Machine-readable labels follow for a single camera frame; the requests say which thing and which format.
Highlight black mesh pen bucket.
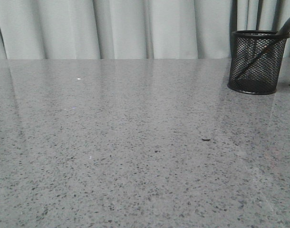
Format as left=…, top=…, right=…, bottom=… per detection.
left=228, top=30, right=290, bottom=95

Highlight grey and orange scissors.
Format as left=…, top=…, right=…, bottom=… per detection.
left=237, top=17, right=290, bottom=79

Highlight grey curtain backdrop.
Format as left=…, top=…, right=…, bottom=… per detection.
left=0, top=0, right=290, bottom=59

